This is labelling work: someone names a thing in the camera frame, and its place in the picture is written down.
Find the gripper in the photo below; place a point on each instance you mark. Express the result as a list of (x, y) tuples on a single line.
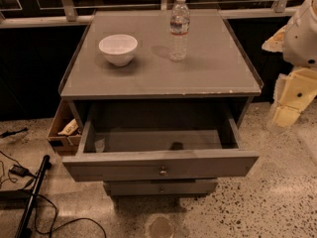
[(301, 40)]

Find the white ceramic bowl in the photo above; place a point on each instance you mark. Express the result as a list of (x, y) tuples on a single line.
[(118, 49)]

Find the black pole on floor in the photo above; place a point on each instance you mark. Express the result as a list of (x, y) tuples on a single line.
[(23, 231)]

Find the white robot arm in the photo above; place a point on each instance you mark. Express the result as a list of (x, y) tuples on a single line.
[(297, 41)]

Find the grey drawer cabinet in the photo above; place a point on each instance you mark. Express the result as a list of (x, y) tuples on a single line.
[(215, 74)]

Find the metal window railing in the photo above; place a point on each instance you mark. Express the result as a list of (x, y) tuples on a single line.
[(142, 7)]

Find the white packet in box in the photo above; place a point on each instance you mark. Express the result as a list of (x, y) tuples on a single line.
[(69, 129)]

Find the brown cardboard box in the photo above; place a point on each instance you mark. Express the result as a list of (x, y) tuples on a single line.
[(64, 145)]

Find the grey top drawer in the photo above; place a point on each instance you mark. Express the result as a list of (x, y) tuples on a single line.
[(151, 144)]

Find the small black tool on floor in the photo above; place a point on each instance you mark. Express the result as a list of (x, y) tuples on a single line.
[(11, 133)]

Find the grey lower drawer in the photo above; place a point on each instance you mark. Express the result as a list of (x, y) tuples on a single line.
[(161, 187)]

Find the black power adapter with cable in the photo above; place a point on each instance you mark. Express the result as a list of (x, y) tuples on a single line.
[(18, 170)]

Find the clear plastic water bottle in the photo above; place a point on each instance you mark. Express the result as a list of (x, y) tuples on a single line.
[(179, 27)]

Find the grey drawer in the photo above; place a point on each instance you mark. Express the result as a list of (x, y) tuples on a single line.
[(151, 144), (161, 187)]

